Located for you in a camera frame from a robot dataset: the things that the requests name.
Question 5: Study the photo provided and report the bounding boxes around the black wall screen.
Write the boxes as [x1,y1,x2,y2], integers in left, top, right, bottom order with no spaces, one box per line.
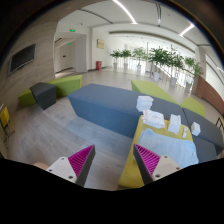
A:
[8,43,37,75]

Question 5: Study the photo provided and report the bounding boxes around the white plastic-wrapped packet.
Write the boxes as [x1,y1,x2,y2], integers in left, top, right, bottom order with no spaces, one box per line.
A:
[141,109,166,129]

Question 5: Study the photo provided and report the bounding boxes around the small white cube box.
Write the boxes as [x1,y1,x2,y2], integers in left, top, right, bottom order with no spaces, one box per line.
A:
[190,121,202,137]

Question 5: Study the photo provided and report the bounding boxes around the yellow chair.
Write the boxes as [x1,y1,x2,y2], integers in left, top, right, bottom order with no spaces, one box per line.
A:
[0,105,16,141]

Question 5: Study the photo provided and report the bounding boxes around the light blue towel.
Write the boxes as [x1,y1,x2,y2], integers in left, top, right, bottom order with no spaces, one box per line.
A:
[137,128,200,169]

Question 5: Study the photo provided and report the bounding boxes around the stack of white tissue packs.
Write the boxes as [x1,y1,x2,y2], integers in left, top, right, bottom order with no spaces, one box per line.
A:
[135,95,155,113]

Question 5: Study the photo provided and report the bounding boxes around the wooden table with black legs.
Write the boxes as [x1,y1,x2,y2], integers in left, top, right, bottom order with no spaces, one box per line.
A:
[214,116,224,134]

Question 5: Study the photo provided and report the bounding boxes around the large blue-grey bench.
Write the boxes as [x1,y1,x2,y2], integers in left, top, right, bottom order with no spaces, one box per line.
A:
[67,83,183,139]

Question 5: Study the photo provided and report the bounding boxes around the ceiling light strips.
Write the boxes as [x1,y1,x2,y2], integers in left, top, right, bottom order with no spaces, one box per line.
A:
[112,0,196,38]

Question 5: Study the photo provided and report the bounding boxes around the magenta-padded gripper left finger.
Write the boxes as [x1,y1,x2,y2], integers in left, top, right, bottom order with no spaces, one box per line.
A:
[45,144,96,188]

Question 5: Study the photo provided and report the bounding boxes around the lime green bench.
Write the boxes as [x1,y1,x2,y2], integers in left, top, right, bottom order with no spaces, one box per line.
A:
[130,79,179,105]
[18,74,83,108]
[179,96,207,118]

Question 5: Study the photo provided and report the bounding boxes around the row of potted plants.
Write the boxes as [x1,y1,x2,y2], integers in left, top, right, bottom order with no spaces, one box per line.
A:
[109,46,204,93]

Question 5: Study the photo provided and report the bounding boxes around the dark grey block seat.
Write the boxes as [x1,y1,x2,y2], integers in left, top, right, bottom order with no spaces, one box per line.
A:
[29,82,58,110]

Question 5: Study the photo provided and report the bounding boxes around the yellow framed wall picture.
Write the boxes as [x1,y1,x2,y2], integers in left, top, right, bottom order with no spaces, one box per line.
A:
[96,38,106,50]

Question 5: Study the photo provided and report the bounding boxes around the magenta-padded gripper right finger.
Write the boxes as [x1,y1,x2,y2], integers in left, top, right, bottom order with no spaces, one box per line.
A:
[133,143,183,186]

